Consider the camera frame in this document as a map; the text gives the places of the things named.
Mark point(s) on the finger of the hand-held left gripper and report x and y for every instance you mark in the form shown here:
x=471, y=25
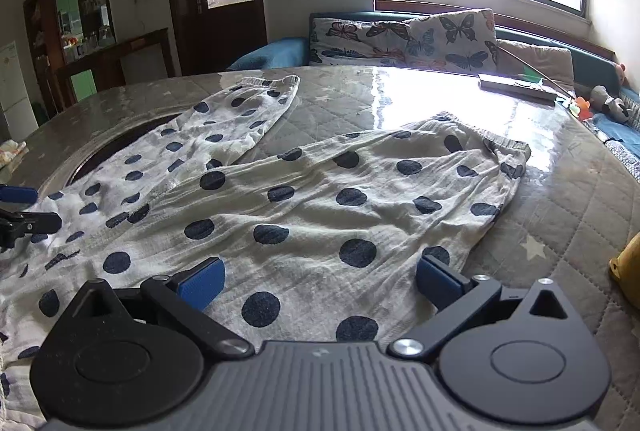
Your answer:
x=17, y=195
x=35, y=222

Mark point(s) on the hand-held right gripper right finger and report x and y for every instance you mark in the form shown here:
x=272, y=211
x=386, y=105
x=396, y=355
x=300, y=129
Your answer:
x=436, y=282

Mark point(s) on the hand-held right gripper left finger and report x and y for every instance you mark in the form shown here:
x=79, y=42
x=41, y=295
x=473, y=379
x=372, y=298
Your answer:
x=202, y=285

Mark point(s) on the white navy polka dot pants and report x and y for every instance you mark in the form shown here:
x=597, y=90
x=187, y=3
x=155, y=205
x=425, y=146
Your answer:
x=310, y=211

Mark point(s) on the colourful floral cloth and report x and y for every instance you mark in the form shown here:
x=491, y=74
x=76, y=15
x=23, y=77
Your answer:
x=10, y=156

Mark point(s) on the round black glass cooktop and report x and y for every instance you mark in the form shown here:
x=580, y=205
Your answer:
x=107, y=148

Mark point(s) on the white refrigerator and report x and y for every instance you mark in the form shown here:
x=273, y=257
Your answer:
x=15, y=91

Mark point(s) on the grey quilted star table cover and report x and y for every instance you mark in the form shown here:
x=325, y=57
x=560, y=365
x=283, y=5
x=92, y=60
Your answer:
x=550, y=221

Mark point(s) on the dark wooden sideboard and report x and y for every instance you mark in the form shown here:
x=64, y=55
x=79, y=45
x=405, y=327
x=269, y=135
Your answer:
x=112, y=61

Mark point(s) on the dark wooden shelf cabinet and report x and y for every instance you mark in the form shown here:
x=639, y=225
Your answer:
x=45, y=11

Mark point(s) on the yellow object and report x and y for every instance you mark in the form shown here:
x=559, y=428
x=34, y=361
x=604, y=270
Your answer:
x=627, y=268

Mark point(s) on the dark flat box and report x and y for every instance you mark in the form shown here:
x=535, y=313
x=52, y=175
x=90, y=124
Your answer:
x=515, y=88

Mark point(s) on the orange toy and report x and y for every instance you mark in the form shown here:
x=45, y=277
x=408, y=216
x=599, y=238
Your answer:
x=580, y=106

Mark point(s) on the thin stick with green flag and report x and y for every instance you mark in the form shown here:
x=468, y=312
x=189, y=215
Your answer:
x=529, y=72

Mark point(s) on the blue blanket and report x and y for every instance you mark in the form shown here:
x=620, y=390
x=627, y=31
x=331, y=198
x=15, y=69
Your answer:
x=620, y=136

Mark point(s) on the blue cushion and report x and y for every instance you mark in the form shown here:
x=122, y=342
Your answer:
x=275, y=51

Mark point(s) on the beige cushion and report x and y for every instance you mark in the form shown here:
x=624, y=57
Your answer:
x=540, y=58

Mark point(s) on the butterfly print cushion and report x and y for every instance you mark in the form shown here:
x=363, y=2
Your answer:
x=400, y=36

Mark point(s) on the grey stuffed toy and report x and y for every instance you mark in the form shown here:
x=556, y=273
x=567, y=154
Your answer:
x=610, y=103

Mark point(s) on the teal sofa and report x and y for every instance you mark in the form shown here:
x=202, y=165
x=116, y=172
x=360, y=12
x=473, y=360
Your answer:
x=595, y=63

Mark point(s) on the pink toy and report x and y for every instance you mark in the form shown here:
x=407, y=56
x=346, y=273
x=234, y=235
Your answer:
x=622, y=71

